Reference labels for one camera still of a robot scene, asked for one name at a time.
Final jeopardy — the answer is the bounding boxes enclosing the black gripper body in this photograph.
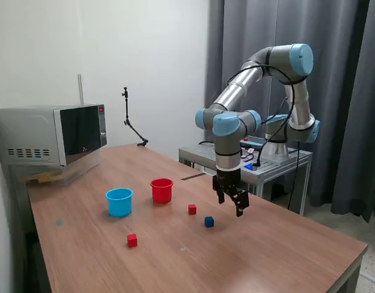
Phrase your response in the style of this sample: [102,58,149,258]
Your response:
[212,168,242,196]

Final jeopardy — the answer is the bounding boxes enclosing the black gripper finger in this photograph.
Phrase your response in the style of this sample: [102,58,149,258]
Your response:
[215,182,226,205]
[231,187,250,219]

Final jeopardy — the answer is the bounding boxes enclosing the robot teach pendant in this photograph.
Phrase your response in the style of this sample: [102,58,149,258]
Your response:
[239,136,266,147]

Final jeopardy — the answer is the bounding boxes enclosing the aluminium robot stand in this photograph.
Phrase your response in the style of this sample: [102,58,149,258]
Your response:
[178,143,313,216]

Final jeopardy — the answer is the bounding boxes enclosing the red plastic cup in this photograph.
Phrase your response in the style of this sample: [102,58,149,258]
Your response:
[150,178,174,204]

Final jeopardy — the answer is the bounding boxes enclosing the blue plastic cup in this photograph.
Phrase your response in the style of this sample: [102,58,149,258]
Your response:
[105,187,134,218]

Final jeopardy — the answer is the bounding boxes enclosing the grey curtain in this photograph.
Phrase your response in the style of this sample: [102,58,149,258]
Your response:
[204,0,375,223]

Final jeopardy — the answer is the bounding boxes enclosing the wooden plank pieces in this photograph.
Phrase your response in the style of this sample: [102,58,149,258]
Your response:
[24,172,65,186]

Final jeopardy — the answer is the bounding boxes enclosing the silver microwave oven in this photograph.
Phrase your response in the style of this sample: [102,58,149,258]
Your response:
[0,103,108,168]

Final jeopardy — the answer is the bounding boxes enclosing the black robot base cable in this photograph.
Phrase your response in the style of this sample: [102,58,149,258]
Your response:
[287,142,302,211]

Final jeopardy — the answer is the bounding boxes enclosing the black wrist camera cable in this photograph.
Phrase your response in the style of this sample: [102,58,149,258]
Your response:
[226,62,299,168]

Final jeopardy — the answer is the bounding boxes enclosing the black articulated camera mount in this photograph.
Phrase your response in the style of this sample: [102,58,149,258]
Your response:
[120,87,149,147]

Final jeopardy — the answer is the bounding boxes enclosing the white floor cable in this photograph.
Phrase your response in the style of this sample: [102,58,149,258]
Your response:
[358,270,375,284]

